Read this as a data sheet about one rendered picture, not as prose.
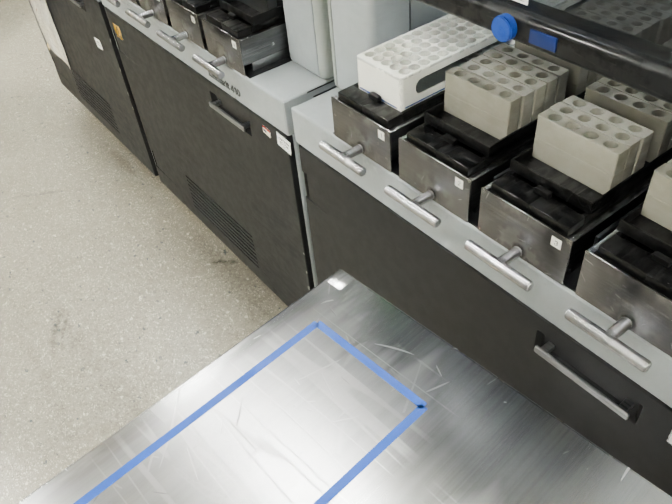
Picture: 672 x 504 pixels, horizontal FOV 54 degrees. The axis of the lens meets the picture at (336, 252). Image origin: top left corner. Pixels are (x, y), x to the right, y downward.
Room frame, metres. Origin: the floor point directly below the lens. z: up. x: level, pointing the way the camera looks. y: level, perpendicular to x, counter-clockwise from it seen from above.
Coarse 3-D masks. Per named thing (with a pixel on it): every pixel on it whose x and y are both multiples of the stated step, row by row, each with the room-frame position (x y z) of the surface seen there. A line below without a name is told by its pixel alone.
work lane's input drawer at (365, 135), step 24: (336, 96) 0.89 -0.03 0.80; (360, 96) 0.86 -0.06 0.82; (432, 96) 0.84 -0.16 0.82; (336, 120) 0.88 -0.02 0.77; (360, 120) 0.83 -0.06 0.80; (384, 120) 0.79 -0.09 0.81; (408, 120) 0.80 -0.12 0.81; (360, 144) 0.83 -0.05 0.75; (384, 144) 0.79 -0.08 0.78; (360, 168) 0.77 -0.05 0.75
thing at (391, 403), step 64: (320, 320) 0.44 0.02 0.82; (384, 320) 0.43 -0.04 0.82; (192, 384) 0.37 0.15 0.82; (256, 384) 0.37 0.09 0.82; (320, 384) 0.36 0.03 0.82; (384, 384) 0.35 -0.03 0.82; (448, 384) 0.34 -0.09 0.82; (128, 448) 0.31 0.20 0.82; (192, 448) 0.31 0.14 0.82; (256, 448) 0.30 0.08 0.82; (320, 448) 0.29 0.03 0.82; (384, 448) 0.29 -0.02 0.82; (448, 448) 0.28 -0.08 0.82; (512, 448) 0.28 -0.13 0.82; (576, 448) 0.27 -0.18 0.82
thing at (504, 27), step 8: (496, 16) 0.70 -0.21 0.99; (504, 16) 0.69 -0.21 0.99; (512, 16) 0.70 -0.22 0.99; (496, 24) 0.70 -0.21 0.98; (504, 24) 0.69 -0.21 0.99; (512, 24) 0.69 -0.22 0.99; (496, 32) 0.70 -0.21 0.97; (504, 32) 0.69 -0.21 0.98; (512, 32) 0.68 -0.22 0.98; (504, 40) 0.69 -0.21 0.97
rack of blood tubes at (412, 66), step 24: (432, 24) 0.97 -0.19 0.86; (456, 24) 0.96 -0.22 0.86; (384, 48) 0.91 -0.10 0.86; (408, 48) 0.90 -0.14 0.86; (432, 48) 0.90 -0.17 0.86; (456, 48) 0.89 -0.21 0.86; (480, 48) 0.90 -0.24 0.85; (360, 72) 0.89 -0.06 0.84; (384, 72) 0.84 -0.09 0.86; (408, 72) 0.84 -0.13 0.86; (432, 72) 0.84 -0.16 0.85; (384, 96) 0.84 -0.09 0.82; (408, 96) 0.82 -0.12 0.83
